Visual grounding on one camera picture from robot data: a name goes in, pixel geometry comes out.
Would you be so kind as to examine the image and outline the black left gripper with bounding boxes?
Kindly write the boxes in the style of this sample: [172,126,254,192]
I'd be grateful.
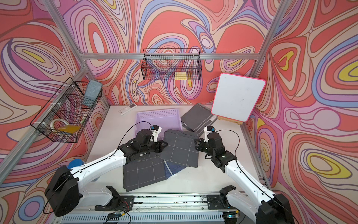
[139,139,168,155]

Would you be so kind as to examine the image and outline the dark grey checked pillowcase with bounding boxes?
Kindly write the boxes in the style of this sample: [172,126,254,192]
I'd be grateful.
[160,129,199,168]

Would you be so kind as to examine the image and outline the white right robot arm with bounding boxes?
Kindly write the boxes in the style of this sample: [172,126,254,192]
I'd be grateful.
[194,132,295,224]

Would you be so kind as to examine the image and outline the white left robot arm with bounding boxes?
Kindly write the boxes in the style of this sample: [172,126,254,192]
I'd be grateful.
[45,125,167,217]

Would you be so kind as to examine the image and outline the grey folded cloth at back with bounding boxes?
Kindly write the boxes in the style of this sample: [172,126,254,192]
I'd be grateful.
[181,103,217,134]

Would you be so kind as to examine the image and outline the blue pillowcase with yellow stripe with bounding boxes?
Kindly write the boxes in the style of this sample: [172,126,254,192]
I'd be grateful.
[164,161,186,179]

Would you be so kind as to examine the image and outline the purple perforated plastic basket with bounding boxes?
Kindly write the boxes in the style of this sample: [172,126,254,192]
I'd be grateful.
[135,108,182,140]

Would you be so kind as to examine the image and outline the yellow cloth in basket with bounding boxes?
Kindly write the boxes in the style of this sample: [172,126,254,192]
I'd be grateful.
[58,125,81,134]

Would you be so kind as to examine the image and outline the white remote control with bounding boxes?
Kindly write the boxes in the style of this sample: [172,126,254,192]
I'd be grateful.
[119,103,137,115]

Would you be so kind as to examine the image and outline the pink framed whiteboard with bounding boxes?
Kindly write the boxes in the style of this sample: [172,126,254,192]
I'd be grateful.
[211,73,266,122]

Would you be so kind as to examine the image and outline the yellow sticky notes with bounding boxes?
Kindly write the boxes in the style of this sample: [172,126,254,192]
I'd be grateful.
[174,72,187,80]

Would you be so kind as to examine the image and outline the blue grey sponge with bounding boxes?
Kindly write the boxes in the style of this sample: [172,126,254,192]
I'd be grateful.
[84,80,103,101]

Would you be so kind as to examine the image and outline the white tape roll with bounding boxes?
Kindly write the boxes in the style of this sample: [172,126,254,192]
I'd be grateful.
[50,119,69,129]

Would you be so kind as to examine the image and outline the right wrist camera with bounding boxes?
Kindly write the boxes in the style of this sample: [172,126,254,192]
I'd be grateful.
[204,126,215,142]

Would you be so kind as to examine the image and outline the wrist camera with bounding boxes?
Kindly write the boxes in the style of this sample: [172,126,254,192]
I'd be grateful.
[204,126,215,142]
[151,125,162,142]

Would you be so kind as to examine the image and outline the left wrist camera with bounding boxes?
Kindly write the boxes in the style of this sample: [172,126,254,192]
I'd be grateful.
[151,125,162,142]

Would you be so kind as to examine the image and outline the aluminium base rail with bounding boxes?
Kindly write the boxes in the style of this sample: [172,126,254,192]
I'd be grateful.
[50,191,289,224]

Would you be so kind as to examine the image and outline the black wire basket back wall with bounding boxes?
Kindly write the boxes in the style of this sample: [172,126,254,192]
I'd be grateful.
[141,48,202,80]

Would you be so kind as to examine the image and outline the black wire basket wall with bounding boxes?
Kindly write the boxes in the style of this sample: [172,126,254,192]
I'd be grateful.
[30,78,103,143]
[141,48,202,80]

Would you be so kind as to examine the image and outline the black wire basket left wall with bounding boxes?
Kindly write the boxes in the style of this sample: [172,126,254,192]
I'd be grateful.
[30,78,103,143]

